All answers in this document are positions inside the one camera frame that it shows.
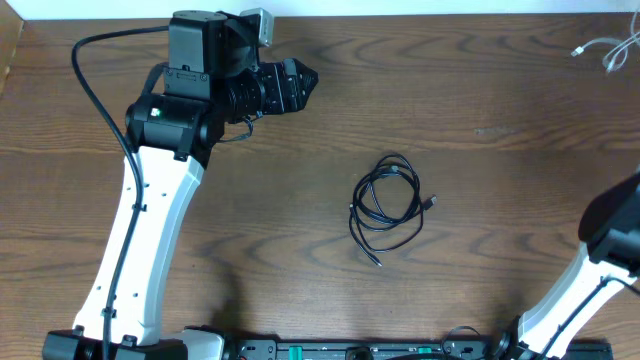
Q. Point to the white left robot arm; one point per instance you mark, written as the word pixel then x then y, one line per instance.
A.
pixel 171 129

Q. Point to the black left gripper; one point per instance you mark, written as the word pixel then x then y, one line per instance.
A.
pixel 290 85

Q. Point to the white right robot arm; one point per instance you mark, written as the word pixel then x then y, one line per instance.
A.
pixel 607 261

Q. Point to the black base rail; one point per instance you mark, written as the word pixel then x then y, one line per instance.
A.
pixel 269 349

